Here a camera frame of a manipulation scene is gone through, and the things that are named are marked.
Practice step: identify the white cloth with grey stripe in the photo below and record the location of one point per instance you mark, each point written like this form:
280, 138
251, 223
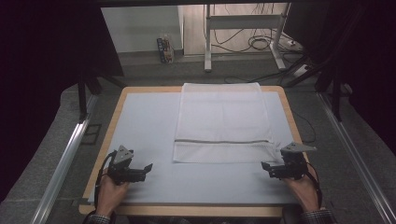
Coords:
222, 123

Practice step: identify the black flat floor frame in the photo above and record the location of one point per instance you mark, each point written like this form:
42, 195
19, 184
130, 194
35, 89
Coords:
91, 134

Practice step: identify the person's left hand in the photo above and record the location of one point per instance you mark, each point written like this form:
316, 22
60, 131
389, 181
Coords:
109, 194

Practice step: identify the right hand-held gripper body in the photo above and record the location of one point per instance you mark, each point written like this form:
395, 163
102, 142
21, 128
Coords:
294, 163

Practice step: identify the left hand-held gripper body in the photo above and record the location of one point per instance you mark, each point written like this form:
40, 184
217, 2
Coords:
123, 161

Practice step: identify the wooden-framed white work board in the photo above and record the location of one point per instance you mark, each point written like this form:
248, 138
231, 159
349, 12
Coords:
149, 130

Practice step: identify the white power strip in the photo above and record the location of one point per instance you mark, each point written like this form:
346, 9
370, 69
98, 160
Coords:
301, 70

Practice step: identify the dark curtain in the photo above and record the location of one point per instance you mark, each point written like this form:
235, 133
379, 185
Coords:
367, 62
37, 77

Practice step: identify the person's right hand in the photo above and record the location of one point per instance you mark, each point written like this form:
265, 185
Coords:
303, 191

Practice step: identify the black metal stand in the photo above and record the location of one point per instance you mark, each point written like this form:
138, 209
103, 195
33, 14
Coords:
82, 99
335, 99

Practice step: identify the aluminium rail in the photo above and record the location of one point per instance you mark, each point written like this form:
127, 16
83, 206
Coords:
355, 155
62, 161

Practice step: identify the white metal desk frame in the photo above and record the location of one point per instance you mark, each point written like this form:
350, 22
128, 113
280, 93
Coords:
244, 21

